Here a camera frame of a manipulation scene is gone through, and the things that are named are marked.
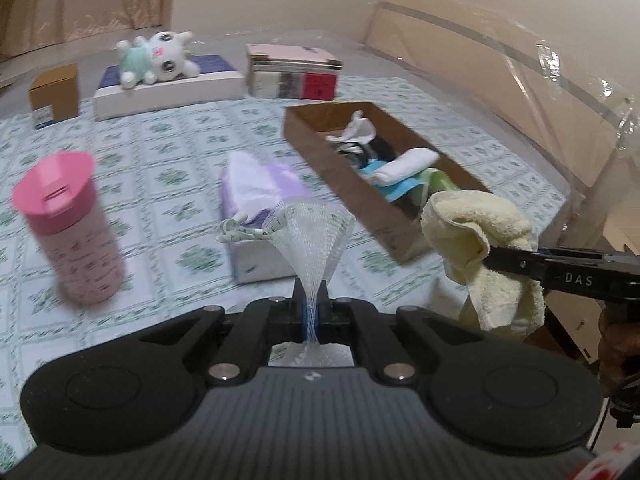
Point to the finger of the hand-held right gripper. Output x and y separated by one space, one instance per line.
520 265

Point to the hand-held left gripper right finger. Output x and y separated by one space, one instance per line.
322 310

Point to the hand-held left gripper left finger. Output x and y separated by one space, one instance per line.
298 305

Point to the pale yellow towel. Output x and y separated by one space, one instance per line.
475 225

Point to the white mesh net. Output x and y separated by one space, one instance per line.
310 240

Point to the green cloth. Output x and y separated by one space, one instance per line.
442 180

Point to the purple tissue pack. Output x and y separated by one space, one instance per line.
260 185

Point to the cardboard tray box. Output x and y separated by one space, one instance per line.
340 180

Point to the blue face mask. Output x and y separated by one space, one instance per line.
400 190

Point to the white cloth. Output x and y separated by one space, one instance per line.
405 165

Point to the white black-trimmed face mask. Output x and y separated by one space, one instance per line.
380 150

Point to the white sock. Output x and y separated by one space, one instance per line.
360 127

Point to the person's right hand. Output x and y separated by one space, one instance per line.
620 350

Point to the red and white garment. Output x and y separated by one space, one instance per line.
610 465

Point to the plastic wrapped headboard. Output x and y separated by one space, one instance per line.
475 60

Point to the stack of books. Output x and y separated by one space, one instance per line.
290 82

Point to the pink lidded cup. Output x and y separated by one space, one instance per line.
75 250

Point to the flat white box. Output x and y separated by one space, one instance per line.
165 97

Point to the white plush toy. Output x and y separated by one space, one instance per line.
165 57

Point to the small brown cardboard box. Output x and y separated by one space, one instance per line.
55 95

